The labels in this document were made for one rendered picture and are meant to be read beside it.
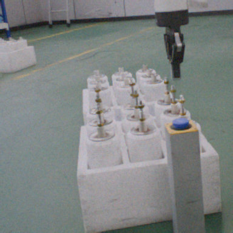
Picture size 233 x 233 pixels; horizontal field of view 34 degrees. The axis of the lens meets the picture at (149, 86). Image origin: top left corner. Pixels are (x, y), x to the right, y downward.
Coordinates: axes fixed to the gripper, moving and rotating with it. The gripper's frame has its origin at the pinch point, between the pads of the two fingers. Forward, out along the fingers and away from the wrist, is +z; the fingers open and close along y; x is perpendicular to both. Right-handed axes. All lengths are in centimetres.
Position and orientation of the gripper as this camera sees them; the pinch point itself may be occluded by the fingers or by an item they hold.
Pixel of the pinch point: (175, 71)
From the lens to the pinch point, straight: 89.0
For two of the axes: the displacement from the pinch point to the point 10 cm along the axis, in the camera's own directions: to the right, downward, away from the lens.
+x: 9.9, -1.2, 1.2
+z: 0.9, 9.6, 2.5
